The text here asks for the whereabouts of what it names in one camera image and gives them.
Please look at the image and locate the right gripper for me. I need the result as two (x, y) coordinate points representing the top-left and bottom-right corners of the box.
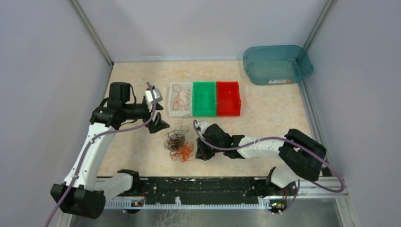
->
(196, 134), (225, 161)

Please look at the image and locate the orange black cable bundle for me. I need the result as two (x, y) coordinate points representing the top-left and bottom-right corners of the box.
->
(164, 114), (196, 164)

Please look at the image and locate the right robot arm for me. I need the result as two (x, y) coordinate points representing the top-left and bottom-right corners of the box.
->
(193, 122), (327, 195)

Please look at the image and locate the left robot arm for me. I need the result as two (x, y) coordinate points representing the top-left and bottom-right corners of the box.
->
(51, 82), (170, 219)

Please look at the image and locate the white plastic bin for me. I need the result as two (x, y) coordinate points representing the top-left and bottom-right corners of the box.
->
(167, 82), (193, 117)

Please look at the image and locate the green plastic bin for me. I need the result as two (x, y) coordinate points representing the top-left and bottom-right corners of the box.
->
(192, 81), (217, 117)

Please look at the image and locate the red plastic bin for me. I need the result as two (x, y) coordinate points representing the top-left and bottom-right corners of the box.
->
(216, 81), (241, 116)

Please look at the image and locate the teal translucent tub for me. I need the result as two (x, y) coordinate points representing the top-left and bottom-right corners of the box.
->
(243, 45), (314, 85)

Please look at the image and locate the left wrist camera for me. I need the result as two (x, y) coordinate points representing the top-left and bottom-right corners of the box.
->
(145, 88), (163, 104)

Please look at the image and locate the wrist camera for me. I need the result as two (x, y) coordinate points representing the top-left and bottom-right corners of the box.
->
(195, 121), (210, 135)
(145, 88), (163, 104)

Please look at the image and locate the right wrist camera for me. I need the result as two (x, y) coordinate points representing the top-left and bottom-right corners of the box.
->
(195, 121), (210, 135)

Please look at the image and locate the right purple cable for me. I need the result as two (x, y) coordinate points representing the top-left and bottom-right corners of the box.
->
(192, 119), (345, 215)

